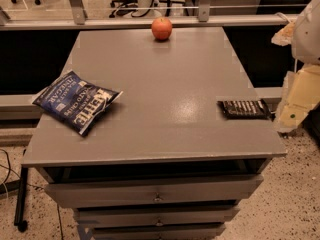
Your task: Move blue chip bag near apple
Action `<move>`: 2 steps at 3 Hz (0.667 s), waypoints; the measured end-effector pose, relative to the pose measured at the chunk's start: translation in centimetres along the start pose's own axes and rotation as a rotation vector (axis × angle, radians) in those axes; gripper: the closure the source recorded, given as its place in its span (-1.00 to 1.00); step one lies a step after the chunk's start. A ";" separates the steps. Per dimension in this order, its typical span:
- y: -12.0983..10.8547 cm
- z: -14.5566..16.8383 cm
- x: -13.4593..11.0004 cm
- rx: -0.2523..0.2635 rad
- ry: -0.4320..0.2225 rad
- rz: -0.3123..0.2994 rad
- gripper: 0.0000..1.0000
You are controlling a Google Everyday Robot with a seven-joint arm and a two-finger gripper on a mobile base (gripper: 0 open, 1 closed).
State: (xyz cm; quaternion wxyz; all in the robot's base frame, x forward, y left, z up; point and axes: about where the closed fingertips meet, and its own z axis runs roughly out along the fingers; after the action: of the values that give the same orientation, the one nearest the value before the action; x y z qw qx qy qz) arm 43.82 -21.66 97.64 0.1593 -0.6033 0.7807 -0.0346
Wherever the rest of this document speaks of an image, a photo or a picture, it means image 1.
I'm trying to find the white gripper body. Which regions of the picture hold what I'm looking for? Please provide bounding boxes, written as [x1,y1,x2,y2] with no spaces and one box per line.
[274,65,320,133]

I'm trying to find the blue kettle chip bag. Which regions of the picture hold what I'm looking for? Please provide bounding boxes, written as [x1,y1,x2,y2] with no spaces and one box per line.
[32,70,122,136]

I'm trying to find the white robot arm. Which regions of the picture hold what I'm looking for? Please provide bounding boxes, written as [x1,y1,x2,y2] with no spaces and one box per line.
[271,0,320,133]

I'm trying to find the red apple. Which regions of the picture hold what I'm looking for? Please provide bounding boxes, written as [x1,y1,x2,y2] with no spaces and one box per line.
[151,17,172,41]

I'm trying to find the black snack bar packet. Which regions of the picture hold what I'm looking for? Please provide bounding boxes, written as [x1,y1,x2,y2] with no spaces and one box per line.
[218,100,271,120]

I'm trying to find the top grey drawer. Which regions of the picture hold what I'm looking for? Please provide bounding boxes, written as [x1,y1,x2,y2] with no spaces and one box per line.
[45,174,263,208]

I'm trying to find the grey drawer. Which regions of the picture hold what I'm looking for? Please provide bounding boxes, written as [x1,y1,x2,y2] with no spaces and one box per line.
[74,205,239,228]
[45,174,263,208]
[93,223,225,240]

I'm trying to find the grey drawer cabinet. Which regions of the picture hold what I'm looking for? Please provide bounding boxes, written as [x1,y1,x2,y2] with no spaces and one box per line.
[21,27,288,240]

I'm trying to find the bottom grey drawer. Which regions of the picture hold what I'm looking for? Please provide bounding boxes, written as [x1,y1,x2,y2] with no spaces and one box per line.
[93,223,225,240]

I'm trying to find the black office chair centre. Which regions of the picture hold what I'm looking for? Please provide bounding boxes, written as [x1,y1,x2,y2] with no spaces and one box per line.
[109,0,138,18]

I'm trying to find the middle grey drawer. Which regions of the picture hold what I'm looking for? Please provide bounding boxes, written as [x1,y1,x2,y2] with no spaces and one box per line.
[74,205,239,228]

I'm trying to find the grey metal railing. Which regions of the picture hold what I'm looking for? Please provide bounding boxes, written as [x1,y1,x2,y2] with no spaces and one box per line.
[0,0,308,30]

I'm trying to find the black stand leg with caster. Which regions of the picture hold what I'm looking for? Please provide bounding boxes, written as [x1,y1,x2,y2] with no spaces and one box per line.
[14,167,28,233]

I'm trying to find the floor cables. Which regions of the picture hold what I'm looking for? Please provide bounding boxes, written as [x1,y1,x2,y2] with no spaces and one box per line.
[0,148,21,198]

